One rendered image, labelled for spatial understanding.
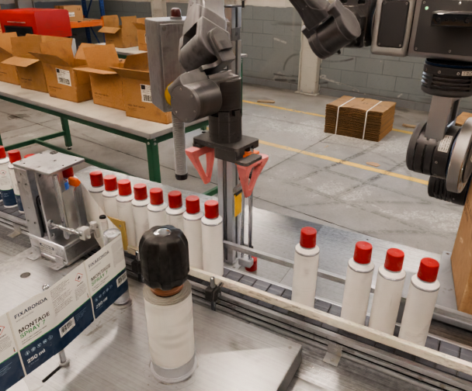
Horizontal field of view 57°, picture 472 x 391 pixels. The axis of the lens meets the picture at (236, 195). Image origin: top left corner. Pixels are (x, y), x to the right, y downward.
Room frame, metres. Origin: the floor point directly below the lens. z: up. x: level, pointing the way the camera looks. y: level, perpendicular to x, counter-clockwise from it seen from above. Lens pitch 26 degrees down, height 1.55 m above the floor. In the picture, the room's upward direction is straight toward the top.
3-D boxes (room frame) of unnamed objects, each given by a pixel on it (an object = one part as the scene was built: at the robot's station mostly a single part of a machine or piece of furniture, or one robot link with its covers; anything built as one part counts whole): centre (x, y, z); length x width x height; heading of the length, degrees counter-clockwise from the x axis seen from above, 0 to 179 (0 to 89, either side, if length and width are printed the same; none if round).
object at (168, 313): (0.61, 0.12, 1.03); 0.09 x 0.09 x 0.30
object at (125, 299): (0.79, 0.26, 0.97); 0.05 x 0.05 x 0.19
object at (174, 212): (0.95, 0.15, 0.98); 0.05 x 0.05 x 0.20
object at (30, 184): (1.02, 0.47, 1.01); 0.14 x 0.13 x 0.26; 61
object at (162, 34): (1.02, 0.10, 1.38); 0.17 x 0.10 x 0.19; 116
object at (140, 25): (5.61, 1.01, 0.97); 0.42 x 0.39 x 0.37; 140
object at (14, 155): (1.24, 0.67, 0.98); 0.05 x 0.05 x 0.20
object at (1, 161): (1.28, 0.74, 0.98); 0.05 x 0.05 x 0.20
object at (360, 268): (0.72, -0.25, 0.98); 0.05 x 0.05 x 0.20
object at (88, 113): (3.32, 1.10, 0.39); 2.20 x 0.80 x 0.78; 52
